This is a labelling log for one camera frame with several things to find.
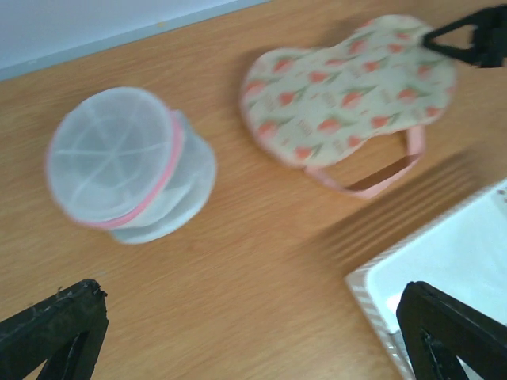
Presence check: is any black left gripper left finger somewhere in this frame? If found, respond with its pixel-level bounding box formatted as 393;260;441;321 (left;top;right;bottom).
1;279;109;379

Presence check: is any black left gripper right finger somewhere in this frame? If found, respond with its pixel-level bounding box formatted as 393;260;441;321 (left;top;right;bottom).
396;281;506;379

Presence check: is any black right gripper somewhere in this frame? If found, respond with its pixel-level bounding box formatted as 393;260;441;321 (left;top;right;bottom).
421;5;506;68

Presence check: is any floral bra laundry bag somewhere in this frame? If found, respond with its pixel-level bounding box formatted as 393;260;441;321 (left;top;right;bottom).
240;15;456;199

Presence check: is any round white mesh laundry bag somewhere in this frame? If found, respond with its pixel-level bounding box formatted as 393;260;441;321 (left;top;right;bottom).
45;86;217;245

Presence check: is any white plastic basket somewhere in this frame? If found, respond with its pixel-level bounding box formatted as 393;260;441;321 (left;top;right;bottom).
345;180;506;379

